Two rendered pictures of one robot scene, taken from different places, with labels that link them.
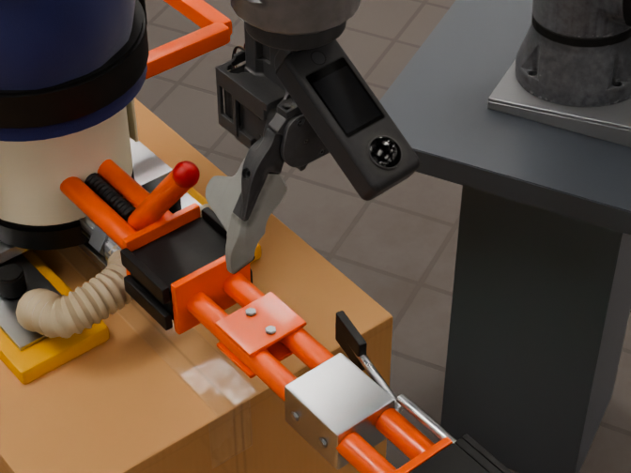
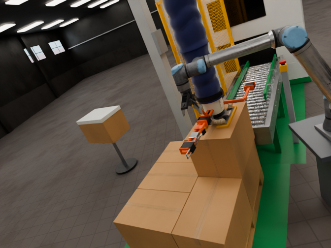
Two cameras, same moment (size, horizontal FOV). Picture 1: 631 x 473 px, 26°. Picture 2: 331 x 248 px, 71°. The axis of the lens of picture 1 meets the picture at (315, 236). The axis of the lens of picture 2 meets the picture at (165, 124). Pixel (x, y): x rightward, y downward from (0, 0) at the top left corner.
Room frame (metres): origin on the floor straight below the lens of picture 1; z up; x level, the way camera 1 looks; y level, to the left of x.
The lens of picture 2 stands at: (0.26, -1.42, 1.88)
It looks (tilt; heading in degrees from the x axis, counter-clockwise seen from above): 23 degrees down; 77
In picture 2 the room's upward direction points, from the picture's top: 23 degrees counter-clockwise
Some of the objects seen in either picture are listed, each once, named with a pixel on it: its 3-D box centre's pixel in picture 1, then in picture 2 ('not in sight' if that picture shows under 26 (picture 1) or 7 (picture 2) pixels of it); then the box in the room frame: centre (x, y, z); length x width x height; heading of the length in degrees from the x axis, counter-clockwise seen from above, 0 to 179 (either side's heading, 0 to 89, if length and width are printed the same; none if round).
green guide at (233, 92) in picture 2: not in sight; (237, 79); (2.37, 1.69, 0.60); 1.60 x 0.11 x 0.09; 40
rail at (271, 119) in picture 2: not in sight; (277, 87); (2.48, 1.00, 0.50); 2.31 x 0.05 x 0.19; 40
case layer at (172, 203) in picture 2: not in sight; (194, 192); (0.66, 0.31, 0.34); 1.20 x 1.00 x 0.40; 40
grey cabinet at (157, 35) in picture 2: not in sight; (159, 42); (1.36, 1.68, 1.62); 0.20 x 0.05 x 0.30; 40
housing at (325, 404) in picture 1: (339, 410); (194, 137); (0.75, -0.02, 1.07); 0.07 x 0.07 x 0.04; 39
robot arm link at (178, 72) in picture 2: not in sight; (180, 74); (0.82, 0.01, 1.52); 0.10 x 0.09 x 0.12; 148
